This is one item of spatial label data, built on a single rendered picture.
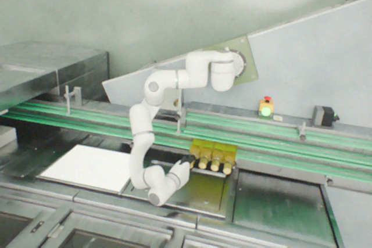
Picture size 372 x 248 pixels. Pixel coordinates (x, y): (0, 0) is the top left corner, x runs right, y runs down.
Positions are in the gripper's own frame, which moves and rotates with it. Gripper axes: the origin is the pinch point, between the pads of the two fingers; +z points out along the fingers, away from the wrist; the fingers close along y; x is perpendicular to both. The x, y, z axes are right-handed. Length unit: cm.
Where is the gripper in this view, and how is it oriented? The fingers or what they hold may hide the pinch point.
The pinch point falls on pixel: (189, 164)
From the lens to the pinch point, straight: 142.5
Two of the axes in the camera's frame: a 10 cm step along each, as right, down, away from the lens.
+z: 4.7, -3.0, 8.3
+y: 0.6, -9.3, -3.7
